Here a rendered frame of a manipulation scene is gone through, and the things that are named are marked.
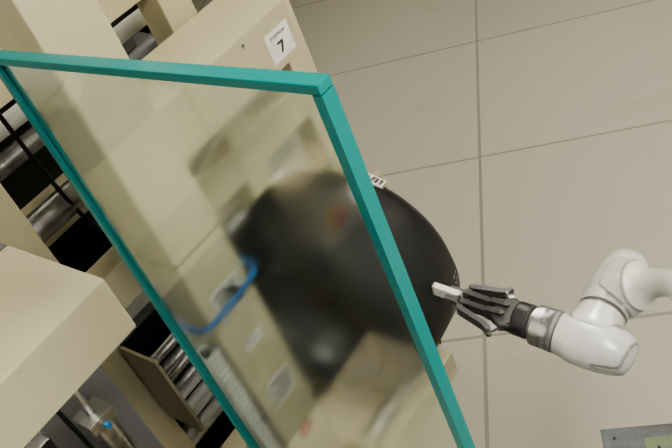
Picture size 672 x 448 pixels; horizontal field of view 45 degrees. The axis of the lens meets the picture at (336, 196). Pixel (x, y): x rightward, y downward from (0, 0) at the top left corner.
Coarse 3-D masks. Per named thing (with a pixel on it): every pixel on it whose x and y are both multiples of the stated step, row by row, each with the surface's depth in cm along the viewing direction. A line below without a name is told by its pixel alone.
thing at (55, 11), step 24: (0, 0) 122; (24, 0) 122; (48, 0) 125; (72, 0) 128; (96, 0) 131; (0, 24) 127; (24, 24) 123; (48, 24) 125; (72, 24) 128; (96, 24) 132; (24, 48) 128; (48, 48) 126; (72, 48) 129; (96, 48) 132; (120, 48) 136
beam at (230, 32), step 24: (216, 0) 214; (240, 0) 208; (264, 0) 203; (192, 24) 207; (216, 24) 202; (240, 24) 197; (264, 24) 197; (288, 24) 204; (168, 48) 200; (192, 48) 195; (216, 48) 191; (240, 48) 192; (264, 48) 198
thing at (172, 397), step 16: (144, 320) 218; (160, 320) 221; (144, 336) 218; (160, 336) 222; (128, 352) 210; (144, 352) 218; (160, 352) 207; (176, 352) 210; (144, 368) 211; (160, 368) 205; (176, 368) 212; (192, 368) 215; (160, 384) 213; (176, 384) 212; (192, 384) 217; (160, 400) 224; (176, 400) 215; (192, 400) 217; (208, 400) 222; (176, 416) 226; (192, 416) 216; (208, 416) 222
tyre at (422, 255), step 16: (384, 192) 190; (384, 208) 186; (400, 208) 188; (400, 224) 186; (416, 224) 188; (400, 240) 184; (416, 240) 186; (432, 240) 189; (416, 256) 185; (432, 256) 188; (448, 256) 193; (416, 272) 184; (432, 272) 187; (448, 272) 192; (416, 288) 183; (432, 304) 187; (448, 304) 194; (432, 320) 188; (448, 320) 198; (432, 336) 189
